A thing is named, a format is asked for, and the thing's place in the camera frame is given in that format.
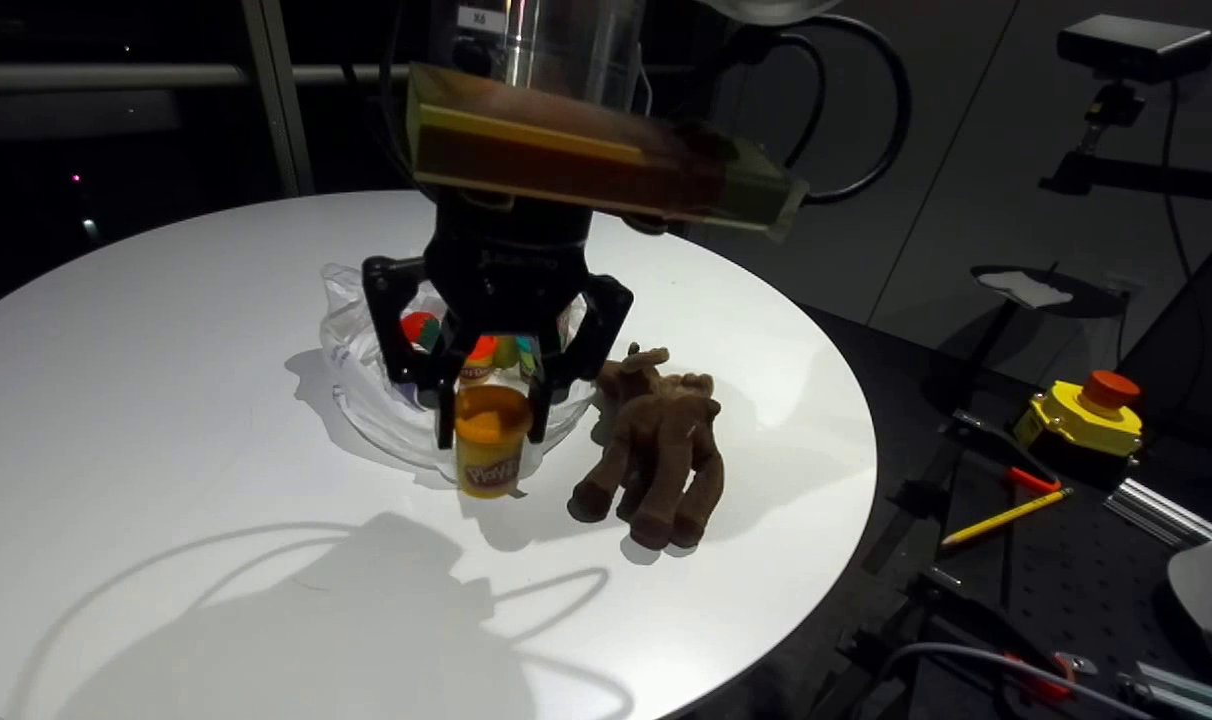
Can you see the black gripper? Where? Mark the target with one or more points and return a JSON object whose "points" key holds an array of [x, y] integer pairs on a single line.
{"points": [[511, 264]]}

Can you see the orange cup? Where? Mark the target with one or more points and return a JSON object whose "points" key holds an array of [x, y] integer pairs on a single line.
{"points": [[494, 433]]}

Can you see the brown plush moose toy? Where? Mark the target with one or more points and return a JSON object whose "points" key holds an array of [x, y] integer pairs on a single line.
{"points": [[659, 455]]}

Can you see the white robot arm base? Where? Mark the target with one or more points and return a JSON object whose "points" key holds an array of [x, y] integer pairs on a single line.
{"points": [[1210, 602]]}

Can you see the metal window railing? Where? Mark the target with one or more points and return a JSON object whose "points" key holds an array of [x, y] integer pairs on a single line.
{"points": [[96, 79]]}

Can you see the yellow pencil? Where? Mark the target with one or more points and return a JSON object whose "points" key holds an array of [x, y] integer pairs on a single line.
{"points": [[1007, 516]]}

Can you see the yellow emergency stop button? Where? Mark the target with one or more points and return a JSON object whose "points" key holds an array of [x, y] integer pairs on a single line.
{"points": [[1078, 421]]}

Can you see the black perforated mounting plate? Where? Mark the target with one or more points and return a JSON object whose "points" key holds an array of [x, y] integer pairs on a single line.
{"points": [[1098, 592]]}

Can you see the light vertical window post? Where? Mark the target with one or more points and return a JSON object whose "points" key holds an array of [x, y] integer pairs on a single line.
{"points": [[277, 105]]}

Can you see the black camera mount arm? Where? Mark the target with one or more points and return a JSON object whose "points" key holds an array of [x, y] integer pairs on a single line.
{"points": [[1167, 176]]}

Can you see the black camera on stand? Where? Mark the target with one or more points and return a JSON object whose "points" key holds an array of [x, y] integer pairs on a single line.
{"points": [[1139, 44]]}

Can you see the aluminium extrusion rail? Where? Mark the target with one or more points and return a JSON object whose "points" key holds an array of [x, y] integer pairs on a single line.
{"points": [[1187, 687]]}

